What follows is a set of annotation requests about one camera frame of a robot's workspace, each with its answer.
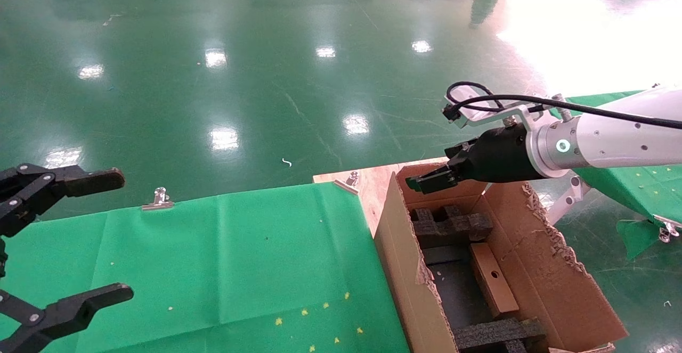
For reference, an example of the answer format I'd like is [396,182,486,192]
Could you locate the black camera cable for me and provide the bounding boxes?
[442,81,682,130]

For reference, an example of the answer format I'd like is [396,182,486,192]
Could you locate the large open cardboard carton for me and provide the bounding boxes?
[373,161,629,353]

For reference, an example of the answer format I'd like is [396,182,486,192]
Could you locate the silver camera mount bracket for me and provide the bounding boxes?
[504,95,568,133]

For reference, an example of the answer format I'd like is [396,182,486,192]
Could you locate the silver binder clip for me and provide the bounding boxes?
[654,220,681,244]
[142,186,175,211]
[334,171,361,195]

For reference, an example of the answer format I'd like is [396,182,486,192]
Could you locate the green tablecloth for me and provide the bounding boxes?
[554,90,682,262]
[0,182,411,353]

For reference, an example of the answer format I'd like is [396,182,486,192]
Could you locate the small brown cardboard box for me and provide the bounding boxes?
[469,242,521,319]

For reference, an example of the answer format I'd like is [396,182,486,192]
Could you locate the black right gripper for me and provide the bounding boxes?
[405,125,536,195]

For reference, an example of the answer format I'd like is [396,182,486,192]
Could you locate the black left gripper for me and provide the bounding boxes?
[0,164,135,353]

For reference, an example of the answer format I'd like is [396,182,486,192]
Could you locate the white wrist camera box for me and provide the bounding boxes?
[443,104,512,130]

